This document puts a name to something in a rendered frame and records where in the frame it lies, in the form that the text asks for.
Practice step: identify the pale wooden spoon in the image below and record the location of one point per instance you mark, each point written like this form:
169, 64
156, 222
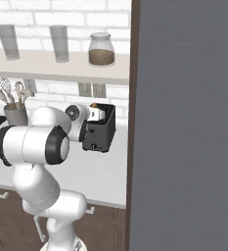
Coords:
0, 94
19, 90

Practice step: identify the glass jar with brown contents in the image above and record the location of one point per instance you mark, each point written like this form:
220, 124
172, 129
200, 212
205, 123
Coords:
101, 50

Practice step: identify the slotted metal spoon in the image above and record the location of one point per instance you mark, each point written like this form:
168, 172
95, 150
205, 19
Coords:
5, 85

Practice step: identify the brown cabinet door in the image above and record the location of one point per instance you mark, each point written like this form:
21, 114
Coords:
100, 230
11, 225

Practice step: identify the clear drinking glass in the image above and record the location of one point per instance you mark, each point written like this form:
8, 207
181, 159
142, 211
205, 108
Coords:
59, 44
8, 42

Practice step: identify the grey utensil pot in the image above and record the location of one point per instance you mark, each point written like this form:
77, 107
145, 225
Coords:
17, 116

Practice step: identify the dark toaster lever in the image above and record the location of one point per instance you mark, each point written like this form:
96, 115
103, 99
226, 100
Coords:
91, 130

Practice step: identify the pale wooden spatula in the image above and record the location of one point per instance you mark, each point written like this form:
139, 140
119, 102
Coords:
27, 93

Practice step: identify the beige wall shelf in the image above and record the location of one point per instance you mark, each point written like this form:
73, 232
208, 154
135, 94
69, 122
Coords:
53, 70

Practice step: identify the grey fridge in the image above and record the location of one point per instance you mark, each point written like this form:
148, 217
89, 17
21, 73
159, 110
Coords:
187, 130

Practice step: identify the brown cabinet side panel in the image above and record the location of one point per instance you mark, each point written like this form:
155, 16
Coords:
131, 98

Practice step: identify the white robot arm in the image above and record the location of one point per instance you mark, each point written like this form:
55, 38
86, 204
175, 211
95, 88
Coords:
30, 143

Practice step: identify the black toaster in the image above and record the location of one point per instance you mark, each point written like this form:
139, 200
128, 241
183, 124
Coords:
100, 134

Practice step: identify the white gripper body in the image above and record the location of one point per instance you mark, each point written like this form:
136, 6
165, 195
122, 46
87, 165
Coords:
98, 114

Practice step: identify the brown bread slice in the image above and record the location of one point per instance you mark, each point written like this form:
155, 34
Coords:
94, 105

